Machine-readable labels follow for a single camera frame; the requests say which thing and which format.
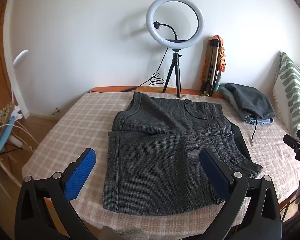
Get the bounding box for white desk lamp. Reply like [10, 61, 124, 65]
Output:
[11, 49, 29, 120]

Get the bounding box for grey tweed pants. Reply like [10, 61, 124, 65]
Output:
[103, 92, 263, 217]

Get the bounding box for wooden door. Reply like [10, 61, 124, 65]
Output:
[0, 0, 15, 112]

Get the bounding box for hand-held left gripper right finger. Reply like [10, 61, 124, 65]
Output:
[199, 148, 282, 240]

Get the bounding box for white power strip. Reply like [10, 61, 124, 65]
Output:
[9, 134, 23, 147]

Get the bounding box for green striped pillow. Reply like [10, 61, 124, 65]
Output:
[272, 52, 300, 138]

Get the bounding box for white ring light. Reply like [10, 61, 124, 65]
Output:
[146, 0, 205, 49]

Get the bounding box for black drawstring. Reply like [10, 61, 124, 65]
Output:
[249, 119, 259, 148]

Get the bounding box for black ring light cable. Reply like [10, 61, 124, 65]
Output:
[125, 49, 169, 92]

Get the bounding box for checked beige blanket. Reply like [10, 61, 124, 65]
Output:
[21, 91, 300, 238]

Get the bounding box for small black tripod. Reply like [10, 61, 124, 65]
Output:
[162, 48, 183, 98]

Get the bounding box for folded metal tripod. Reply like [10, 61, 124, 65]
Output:
[199, 39, 222, 97]

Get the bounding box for folded dark grey garment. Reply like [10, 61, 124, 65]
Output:
[224, 83, 276, 119]

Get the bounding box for folded tripod with orange scarf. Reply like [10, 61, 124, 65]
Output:
[201, 34, 228, 90]

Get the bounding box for orange bedsheet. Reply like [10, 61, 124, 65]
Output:
[89, 86, 225, 97]

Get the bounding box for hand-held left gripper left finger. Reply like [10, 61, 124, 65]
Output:
[14, 148, 98, 240]

